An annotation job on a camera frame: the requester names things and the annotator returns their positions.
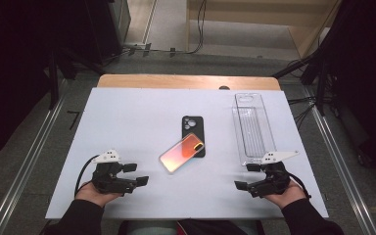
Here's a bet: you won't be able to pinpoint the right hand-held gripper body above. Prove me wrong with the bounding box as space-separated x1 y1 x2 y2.
248 150 300 199

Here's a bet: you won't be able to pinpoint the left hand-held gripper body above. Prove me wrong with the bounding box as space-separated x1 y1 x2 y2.
91 149 138 195

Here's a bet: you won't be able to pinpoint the clear plastic tray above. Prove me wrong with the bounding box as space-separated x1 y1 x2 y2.
231 92 278 166

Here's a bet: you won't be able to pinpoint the orange gradient phone case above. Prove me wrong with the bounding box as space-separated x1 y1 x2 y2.
158 132 206 174

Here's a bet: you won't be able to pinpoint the black phone case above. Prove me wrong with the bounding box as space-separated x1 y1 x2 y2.
181 115 207 159

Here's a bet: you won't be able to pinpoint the person's right hand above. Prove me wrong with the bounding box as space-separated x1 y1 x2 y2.
263 180 307 210

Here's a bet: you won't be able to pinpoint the person's left hand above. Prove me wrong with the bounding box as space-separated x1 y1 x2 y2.
74 180 123 209

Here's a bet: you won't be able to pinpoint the wooden table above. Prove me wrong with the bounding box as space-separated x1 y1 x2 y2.
96 73 282 92

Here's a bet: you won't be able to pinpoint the black tripod legs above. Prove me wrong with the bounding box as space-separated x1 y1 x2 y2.
272 48 327 116

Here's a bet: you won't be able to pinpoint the dark cabinet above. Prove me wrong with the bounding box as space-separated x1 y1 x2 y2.
87 0 131 63

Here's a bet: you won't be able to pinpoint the wooden shelf unit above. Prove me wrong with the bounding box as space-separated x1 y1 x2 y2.
185 0 341 60

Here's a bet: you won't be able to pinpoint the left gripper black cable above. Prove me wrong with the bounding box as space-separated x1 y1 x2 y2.
73 155 100 197

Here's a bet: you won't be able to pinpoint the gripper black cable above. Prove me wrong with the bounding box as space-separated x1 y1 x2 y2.
286 170 311 200
73 155 100 197

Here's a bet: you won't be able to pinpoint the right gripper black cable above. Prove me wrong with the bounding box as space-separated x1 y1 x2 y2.
286 170 311 200

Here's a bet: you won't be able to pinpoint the aluminium floor rail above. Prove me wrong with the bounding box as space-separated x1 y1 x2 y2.
0 97 67 235
309 104 376 235

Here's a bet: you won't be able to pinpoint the black floor cables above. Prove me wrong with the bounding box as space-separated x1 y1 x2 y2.
287 96 317 130

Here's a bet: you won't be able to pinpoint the hanging black cables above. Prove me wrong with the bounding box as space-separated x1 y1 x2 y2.
189 0 209 55

